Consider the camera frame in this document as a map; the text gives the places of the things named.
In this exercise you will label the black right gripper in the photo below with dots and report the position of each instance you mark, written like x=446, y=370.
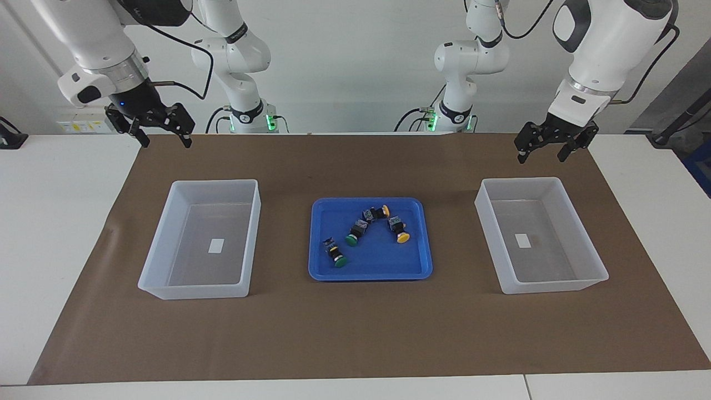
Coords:
x=141, y=105

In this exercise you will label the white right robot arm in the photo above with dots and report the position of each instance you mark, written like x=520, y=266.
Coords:
x=94, y=39

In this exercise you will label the translucent white plastic box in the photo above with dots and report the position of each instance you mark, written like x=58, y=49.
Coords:
x=547, y=222
x=194, y=222

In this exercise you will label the yellow push button switch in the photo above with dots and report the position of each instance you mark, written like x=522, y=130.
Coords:
x=397, y=225
x=373, y=214

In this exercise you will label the black clamp mount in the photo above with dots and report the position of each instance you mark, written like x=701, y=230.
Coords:
x=11, y=136

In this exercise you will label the blue plastic tray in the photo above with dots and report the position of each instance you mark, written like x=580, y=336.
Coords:
x=377, y=261

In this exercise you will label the green push button switch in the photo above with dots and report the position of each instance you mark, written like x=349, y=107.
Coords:
x=333, y=251
x=358, y=229

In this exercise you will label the blue crate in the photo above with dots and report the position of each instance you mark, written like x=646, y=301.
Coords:
x=700, y=166

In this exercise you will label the black stand pole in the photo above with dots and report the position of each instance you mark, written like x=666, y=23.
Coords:
x=680, y=119

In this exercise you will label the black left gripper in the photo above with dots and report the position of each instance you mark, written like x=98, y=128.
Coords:
x=564, y=128

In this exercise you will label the small white label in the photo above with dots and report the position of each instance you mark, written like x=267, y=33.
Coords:
x=521, y=240
x=216, y=246

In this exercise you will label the brown table mat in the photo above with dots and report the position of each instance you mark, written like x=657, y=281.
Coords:
x=355, y=333

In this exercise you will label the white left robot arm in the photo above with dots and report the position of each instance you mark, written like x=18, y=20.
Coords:
x=605, y=44

